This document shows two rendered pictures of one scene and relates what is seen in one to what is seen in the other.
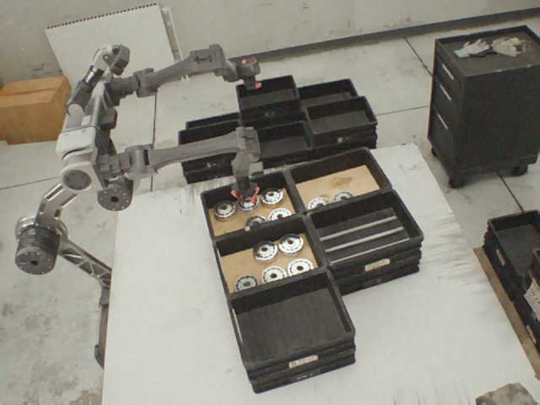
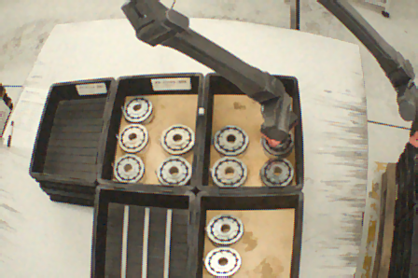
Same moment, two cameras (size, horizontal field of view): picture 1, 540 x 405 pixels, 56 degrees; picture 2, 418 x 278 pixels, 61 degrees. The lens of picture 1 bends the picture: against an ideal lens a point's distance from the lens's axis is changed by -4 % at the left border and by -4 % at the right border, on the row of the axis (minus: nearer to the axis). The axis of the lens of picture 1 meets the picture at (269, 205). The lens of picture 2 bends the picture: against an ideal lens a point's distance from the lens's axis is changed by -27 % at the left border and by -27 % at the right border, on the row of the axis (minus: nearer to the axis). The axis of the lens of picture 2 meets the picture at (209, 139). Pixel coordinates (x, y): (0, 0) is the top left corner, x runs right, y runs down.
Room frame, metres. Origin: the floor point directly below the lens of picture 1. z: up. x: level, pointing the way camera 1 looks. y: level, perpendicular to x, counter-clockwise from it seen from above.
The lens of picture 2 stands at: (1.71, -0.64, 2.07)
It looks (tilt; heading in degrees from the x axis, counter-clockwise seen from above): 59 degrees down; 107
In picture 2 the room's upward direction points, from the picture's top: 7 degrees counter-clockwise
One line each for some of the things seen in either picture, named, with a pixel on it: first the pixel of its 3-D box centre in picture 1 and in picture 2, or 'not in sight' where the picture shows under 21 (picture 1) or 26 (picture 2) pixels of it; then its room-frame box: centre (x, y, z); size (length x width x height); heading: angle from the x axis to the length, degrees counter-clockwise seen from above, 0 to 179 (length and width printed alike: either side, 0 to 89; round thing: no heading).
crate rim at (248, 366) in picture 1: (288, 316); (69, 128); (1.03, 0.00, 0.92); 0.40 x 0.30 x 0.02; 97
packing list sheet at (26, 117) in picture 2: not in sight; (25, 116); (0.61, 0.16, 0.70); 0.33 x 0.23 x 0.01; 90
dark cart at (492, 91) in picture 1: (487, 111); not in sight; (2.53, -1.48, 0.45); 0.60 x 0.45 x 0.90; 90
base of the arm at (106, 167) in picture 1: (110, 166); not in sight; (1.38, 0.50, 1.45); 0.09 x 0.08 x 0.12; 0
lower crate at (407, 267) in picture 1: (364, 251); not in sight; (1.38, -0.36, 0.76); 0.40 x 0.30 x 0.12; 97
